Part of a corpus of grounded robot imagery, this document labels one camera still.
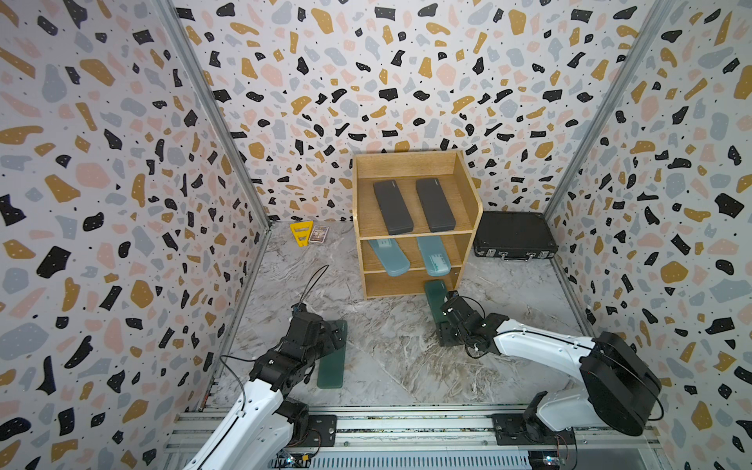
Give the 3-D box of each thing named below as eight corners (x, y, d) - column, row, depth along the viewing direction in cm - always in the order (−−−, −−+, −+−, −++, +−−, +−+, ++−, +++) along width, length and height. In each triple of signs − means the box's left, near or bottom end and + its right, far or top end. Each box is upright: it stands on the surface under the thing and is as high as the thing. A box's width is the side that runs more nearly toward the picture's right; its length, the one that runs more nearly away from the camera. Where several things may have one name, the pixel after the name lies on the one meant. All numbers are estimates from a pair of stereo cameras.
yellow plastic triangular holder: (285, 247, 116) (284, 243, 115) (292, 224, 125) (291, 220, 123) (307, 247, 116) (306, 243, 115) (313, 224, 125) (312, 220, 123)
